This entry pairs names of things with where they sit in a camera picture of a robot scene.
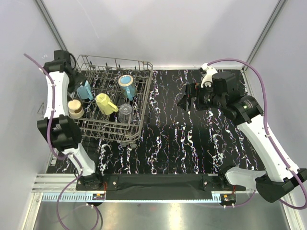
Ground blue mug cream inside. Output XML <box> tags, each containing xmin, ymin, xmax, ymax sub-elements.
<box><xmin>76</xmin><ymin>80</ymin><xmax>94</xmax><ymax>100</ymax></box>

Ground black marble pattern mat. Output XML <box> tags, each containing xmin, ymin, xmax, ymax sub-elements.
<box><xmin>83</xmin><ymin>69</ymin><xmax>265</xmax><ymax>174</ymax></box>

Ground grey wire dish rack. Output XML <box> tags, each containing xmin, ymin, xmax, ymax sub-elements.
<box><xmin>68</xmin><ymin>55</ymin><xmax>153</xmax><ymax>144</ymax></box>

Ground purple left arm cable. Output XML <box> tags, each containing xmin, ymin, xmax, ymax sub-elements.
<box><xmin>24</xmin><ymin>53</ymin><xmax>83</xmax><ymax>178</ymax></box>

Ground paper cup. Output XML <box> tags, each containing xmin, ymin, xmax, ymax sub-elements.
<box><xmin>95</xmin><ymin>93</ymin><xmax>118</xmax><ymax>115</ymax></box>

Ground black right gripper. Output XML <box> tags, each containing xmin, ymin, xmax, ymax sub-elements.
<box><xmin>177</xmin><ymin>81</ymin><xmax>225</xmax><ymax>112</ymax></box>

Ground white slotted cable duct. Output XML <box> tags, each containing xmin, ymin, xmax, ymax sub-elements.
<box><xmin>42</xmin><ymin>192</ymin><xmax>106</xmax><ymax>203</ymax></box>

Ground clear glass cup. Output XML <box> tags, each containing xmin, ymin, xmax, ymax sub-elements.
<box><xmin>118</xmin><ymin>103</ymin><xmax>133</xmax><ymax>124</ymax></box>

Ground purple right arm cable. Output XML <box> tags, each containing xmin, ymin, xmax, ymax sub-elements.
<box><xmin>207</xmin><ymin>58</ymin><xmax>307</xmax><ymax>209</ymax></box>

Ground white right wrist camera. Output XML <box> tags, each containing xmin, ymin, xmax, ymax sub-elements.
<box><xmin>200</xmin><ymin>63</ymin><xmax>218</xmax><ymax>88</ymax></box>

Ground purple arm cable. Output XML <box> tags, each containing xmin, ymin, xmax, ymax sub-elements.
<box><xmin>24</xmin><ymin>53</ymin><xmax>83</xmax><ymax>178</ymax></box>
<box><xmin>207</xmin><ymin>58</ymin><xmax>307</xmax><ymax>209</ymax></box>

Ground brown metal cup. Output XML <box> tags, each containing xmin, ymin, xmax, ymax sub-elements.
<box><xmin>68</xmin><ymin>99</ymin><xmax>84</xmax><ymax>119</ymax></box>

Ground blue butterfly mug orange inside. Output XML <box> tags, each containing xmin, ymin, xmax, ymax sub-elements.
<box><xmin>118</xmin><ymin>75</ymin><xmax>136</xmax><ymax>101</ymax></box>

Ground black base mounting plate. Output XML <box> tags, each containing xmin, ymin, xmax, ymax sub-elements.
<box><xmin>76</xmin><ymin>174</ymin><xmax>246</xmax><ymax>202</ymax></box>

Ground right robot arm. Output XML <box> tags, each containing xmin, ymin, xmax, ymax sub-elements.
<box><xmin>177</xmin><ymin>71</ymin><xmax>307</xmax><ymax>203</ymax></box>

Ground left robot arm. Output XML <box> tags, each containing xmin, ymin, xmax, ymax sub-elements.
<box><xmin>37</xmin><ymin>50</ymin><xmax>103</xmax><ymax>190</ymax></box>

